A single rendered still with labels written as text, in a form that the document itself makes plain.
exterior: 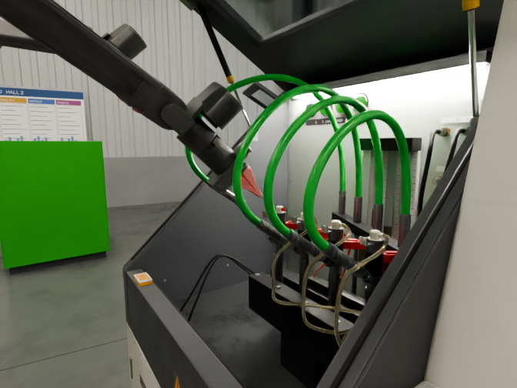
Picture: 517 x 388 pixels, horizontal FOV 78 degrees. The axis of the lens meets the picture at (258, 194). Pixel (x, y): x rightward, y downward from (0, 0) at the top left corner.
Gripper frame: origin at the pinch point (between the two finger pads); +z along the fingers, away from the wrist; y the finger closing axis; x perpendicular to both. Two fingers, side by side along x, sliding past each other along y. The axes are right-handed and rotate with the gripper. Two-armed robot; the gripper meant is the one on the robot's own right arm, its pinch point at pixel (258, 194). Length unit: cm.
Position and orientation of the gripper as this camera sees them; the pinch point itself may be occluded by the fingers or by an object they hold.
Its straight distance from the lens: 66.3
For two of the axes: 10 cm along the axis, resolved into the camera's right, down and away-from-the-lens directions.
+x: -3.4, -1.6, 9.3
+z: 6.8, 6.4, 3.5
